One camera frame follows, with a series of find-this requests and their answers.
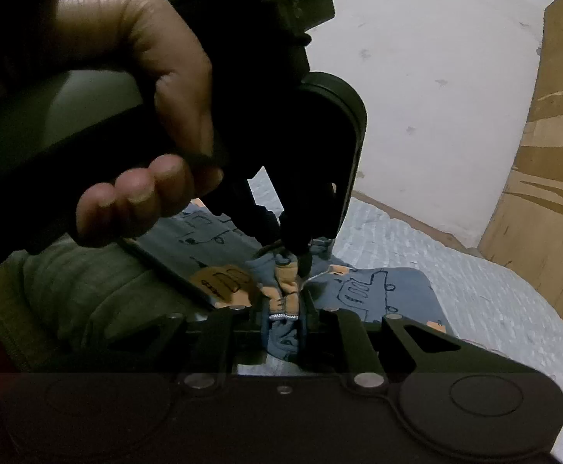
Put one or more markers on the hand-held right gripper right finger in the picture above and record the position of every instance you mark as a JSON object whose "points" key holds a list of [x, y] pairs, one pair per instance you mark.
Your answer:
{"points": [[354, 343]]}

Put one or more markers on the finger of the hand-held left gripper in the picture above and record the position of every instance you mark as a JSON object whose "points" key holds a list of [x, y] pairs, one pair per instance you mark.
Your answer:
{"points": [[305, 237], [257, 222]]}

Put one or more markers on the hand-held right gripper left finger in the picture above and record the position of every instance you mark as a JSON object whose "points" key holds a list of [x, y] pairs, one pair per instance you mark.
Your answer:
{"points": [[228, 338]]}

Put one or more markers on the blue pants with orange cars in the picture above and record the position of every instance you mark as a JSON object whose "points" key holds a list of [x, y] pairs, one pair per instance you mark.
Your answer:
{"points": [[354, 295]]}

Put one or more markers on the person's left hand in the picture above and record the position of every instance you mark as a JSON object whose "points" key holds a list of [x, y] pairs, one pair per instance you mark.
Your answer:
{"points": [[155, 67]]}

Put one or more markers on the brown wooden bed board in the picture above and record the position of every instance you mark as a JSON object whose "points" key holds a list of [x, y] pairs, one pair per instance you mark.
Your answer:
{"points": [[416, 225]]}

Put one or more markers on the person's green sweater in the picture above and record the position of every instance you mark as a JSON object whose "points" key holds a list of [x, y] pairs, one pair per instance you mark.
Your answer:
{"points": [[107, 290]]}

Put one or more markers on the light blue quilted bed pad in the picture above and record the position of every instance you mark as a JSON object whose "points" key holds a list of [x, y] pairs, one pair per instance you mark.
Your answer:
{"points": [[494, 309]]}

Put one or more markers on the plywood panel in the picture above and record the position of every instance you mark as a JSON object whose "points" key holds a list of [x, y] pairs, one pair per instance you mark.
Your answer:
{"points": [[547, 164]]}

